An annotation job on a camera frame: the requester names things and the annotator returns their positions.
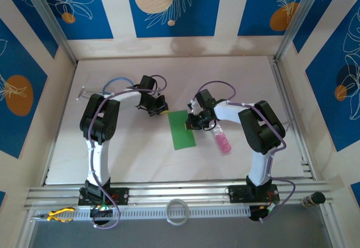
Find green paper sheet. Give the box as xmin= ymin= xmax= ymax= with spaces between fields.
xmin=168 ymin=110 xmax=197 ymax=151

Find blue stethoscope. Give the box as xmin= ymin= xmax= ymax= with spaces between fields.
xmin=75 ymin=76 xmax=134 ymax=102

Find small green circuit board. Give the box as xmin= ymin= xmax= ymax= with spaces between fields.
xmin=264 ymin=202 xmax=281 ymax=214

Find small bottle black cap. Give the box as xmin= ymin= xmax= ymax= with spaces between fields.
xmin=301 ymin=191 xmax=326 ymax=208

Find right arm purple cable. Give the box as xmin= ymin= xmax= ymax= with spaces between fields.
xmin=198 ymin=81 xmax=296 ymax=223

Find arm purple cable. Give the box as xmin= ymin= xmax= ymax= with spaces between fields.
xmin=198 ymin=81 xmax=296 ymax=223
xmin=86 ymin=75 xmax=168 ymax=231

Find aluminium mounting rail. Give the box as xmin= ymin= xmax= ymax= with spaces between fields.
xmin=24 ymin=179 xmax=335 ymax=212

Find white tape ring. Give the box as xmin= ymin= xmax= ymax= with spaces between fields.
xmin=165 ymin=199 xmax=188 ymax=226

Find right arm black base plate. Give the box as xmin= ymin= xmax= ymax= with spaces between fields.
xmin=228 ymin=184 xmax=281 ymax=204

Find aluminium table side rail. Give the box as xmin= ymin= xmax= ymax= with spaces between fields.
xmin=268 ymin=56 xmax=316 ymax=180

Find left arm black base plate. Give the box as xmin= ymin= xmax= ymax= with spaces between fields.
xmin=78 ymin=186 xmax=130 ymax=206

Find white slotted cable duct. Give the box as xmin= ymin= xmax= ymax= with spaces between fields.
xmin=33 ymin=205 xmax=251 ymax=223

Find aluminium frame post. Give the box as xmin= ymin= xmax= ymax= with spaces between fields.
xmin=274 ymin=0 xmax=324 ymax=63
xmin=19 ymin=0 xmax=78 ymax=66

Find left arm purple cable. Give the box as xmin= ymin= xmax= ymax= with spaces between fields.
xmin=86 ymin=75 xmax=168 ymax=231

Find yellow handled pliers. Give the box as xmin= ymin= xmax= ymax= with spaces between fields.
xmin=30 ymin=207 xmax=76 ymax=223

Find aluminium frame leg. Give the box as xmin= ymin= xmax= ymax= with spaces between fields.
xmin=15 ymin=217 xmax=36 ymax=248
xmin=320 ymin=204 xmax=340 ymax=248

